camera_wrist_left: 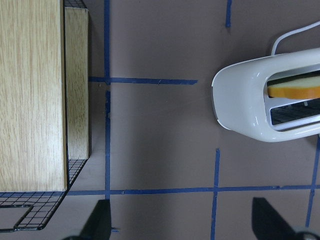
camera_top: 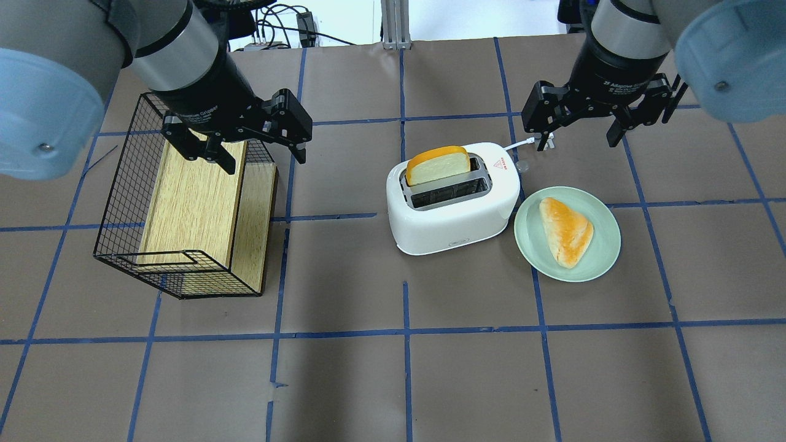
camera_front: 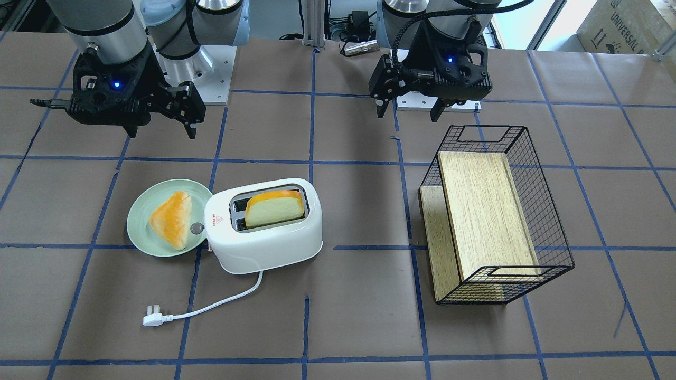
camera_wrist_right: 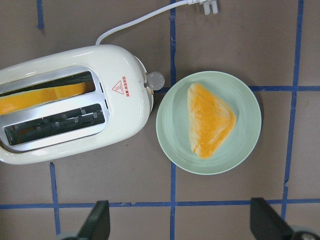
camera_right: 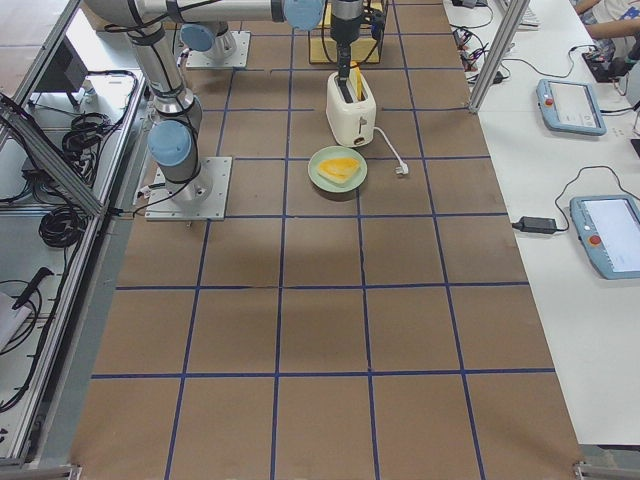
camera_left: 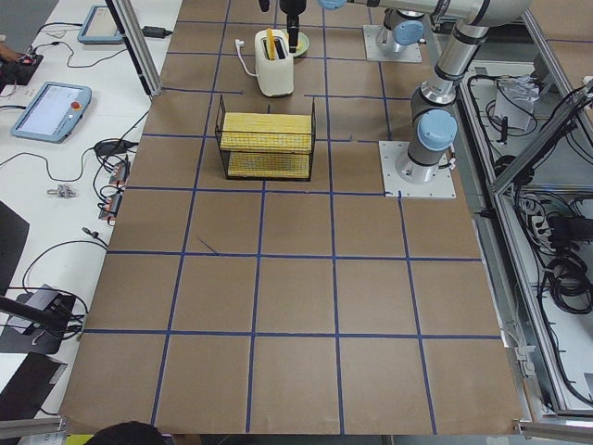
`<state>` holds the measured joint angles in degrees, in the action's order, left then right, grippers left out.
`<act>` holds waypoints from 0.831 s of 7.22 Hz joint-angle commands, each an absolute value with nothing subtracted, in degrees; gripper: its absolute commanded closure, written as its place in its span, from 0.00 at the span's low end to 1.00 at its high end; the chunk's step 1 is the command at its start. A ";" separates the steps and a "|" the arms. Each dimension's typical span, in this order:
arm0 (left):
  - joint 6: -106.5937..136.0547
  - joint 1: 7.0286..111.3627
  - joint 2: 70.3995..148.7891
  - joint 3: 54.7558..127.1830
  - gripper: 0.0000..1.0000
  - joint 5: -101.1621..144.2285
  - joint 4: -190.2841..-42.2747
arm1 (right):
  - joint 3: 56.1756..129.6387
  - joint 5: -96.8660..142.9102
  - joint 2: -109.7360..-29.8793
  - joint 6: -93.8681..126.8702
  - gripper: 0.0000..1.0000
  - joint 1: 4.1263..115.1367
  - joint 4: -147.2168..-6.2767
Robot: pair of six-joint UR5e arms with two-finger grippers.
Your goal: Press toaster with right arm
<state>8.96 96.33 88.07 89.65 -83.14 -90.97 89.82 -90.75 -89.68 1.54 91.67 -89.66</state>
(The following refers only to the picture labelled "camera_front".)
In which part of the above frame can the triangular bread on plate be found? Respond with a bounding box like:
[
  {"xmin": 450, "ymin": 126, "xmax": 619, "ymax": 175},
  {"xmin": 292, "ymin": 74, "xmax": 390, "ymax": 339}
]
[{"xmin": 149, "ymin": 191, "xmax": 192, "ymax": 250}]

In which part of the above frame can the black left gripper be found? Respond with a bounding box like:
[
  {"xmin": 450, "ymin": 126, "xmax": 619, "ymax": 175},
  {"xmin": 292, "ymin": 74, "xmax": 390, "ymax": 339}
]
[{"xmin": 369, "ymin": 20, "xmax": 493, "ymax": 122}]

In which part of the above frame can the white toaster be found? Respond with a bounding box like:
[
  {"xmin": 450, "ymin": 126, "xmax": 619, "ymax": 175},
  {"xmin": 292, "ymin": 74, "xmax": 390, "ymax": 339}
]
[{"xmin": 203, "ymin": 178, "xmax": 323, "ymax": 274}]

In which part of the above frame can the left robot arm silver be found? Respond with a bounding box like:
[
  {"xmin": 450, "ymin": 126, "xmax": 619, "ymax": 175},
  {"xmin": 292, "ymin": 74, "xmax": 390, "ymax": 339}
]
[{"xmin": 369, "ymin": 1, "xmax": 501, "ymax": 122}]

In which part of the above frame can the black power adapter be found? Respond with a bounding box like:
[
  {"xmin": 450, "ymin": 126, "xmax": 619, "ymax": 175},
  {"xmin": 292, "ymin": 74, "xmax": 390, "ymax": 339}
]
[{"xmin": 348, "ymin": 11, "xmax": 370, "ymax": 34}]

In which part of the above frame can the aluminium frame post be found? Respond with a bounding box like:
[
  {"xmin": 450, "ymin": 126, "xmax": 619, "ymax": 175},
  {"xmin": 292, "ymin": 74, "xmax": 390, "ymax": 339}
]
[{"xmin": 301, "ymin": 1, "xmax": 326, "ymax": 51}]

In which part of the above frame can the white power cord with plug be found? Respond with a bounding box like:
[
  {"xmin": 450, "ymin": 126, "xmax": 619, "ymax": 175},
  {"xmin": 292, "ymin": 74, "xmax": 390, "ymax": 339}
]
[{"xmin": 143, "ymin": 270, "xmax": 264, "ymax": 327}]

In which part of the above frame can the wooden board in basket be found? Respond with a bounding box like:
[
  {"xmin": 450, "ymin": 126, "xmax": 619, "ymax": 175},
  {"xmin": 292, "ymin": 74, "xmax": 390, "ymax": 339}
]
[{"xmin": 419, "ymin": 151, "xmax": 543, "ymax": 305}]

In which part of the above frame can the cardboard box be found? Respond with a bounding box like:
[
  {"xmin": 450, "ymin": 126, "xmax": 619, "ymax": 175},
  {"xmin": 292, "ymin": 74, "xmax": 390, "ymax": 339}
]
[{"xmin": 577, "ymin": 1, "xmax": 675, "ymax": 54}]

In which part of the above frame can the bread slice in toaster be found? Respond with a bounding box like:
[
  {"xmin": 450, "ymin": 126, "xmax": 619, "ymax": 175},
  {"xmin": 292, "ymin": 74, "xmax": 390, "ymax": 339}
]
[{"xmin": 245, "ymin": 189, "xmax": 305, "ymax": 229}]

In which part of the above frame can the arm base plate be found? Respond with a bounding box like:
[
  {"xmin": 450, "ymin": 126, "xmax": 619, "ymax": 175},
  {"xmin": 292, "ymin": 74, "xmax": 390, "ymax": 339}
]
[
  {"xmin": 396, "ymin": 91, "xmax": 482, "ymax": 113},
  {"xmin": 196, "ymin": 45, "xmax": 237, "ymax": 106}
]

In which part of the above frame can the green plate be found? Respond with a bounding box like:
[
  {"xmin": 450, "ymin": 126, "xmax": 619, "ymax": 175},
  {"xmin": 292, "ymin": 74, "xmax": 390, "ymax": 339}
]
[{"xmin": 126, "ymin": 179, "xmax": 213, "ymax": 258}]

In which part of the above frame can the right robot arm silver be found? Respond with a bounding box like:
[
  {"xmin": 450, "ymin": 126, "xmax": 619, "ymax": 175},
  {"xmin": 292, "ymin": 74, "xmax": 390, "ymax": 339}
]
[{"xmin": 31, "ymin": 1, "xmax": 250, "ymax": 139}]

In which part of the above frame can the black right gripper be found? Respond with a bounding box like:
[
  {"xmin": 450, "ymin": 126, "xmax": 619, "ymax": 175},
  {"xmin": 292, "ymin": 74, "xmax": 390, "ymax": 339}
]
[{"xmin": 31, "ymin": 46, "xmax": 206, "ymax": 140}]

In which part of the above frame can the black wire basket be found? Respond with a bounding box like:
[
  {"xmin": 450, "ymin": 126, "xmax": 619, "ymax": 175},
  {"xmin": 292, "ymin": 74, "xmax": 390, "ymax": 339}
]
[{"xmin": 421, "ymin": 125, "xmax": 575, "ymax": 305}]

